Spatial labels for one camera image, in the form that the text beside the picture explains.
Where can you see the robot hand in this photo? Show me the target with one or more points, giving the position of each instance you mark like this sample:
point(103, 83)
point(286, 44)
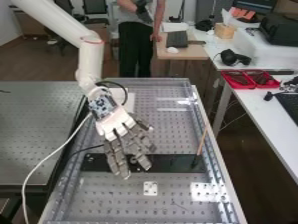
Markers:
point(116, 121)

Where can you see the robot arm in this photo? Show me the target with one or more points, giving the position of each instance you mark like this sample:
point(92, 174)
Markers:
point(67, 23)

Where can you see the small white circuit board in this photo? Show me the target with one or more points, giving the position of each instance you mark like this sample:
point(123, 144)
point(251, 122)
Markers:
point(151, 188)

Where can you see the black plate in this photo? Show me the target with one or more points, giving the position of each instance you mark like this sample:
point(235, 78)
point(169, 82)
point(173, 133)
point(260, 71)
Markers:
point(173, 163)

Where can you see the thin stick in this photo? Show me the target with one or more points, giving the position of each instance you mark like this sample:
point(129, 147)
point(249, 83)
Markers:
point(203, 143)

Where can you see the person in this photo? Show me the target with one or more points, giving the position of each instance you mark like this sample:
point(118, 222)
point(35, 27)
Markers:
point(135, 46)

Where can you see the white mouse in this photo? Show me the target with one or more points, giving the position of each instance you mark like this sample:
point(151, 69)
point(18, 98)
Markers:
point(172, 50)

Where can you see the wooden desk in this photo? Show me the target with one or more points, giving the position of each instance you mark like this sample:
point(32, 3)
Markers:
point(195, 52)

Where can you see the clear box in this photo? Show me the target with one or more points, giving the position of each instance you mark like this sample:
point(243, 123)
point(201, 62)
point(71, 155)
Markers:
point(177, 203)

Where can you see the red tray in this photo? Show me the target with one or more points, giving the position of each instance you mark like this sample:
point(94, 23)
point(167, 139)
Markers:
point(265, 78)
point(239, 80)

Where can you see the black headphones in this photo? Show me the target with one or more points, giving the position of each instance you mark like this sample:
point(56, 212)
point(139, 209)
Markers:
point(231, 57)

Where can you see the white desk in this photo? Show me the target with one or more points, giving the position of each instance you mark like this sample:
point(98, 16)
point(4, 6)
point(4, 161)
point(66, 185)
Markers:
point(267, 123)
point(267, 55)

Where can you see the light wooden tissue box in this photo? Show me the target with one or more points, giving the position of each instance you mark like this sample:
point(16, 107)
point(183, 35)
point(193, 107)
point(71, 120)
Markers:
point(224, 31)

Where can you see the black carrying case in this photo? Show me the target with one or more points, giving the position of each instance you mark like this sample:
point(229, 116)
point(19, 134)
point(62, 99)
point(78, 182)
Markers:
point(281, 30)

